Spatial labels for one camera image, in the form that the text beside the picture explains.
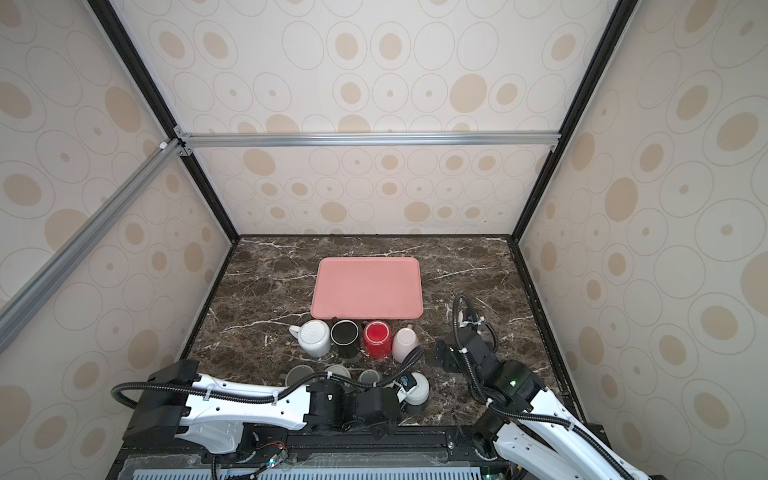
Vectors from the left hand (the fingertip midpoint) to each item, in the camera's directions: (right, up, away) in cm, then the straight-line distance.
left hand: (407, 418), depth 69 cm
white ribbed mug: (-25, +15, +15) cm, 33 cm away
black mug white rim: (-17, +16, +15) cm, 28 cm away
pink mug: (0, +15, +13) cm, 19 cm away
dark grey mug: (-27, +8, +6) cm, 29 cm away
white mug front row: (-19, +6, +16) cm, 25 cm away
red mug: (-7, +15, +15) cm, 22 cm away
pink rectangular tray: (-12, +27, +36) cm, 47 cm away
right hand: (+14, +15, +7) cm, 22 cm away
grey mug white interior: (-9, +8, +6) cm, 13 cm away
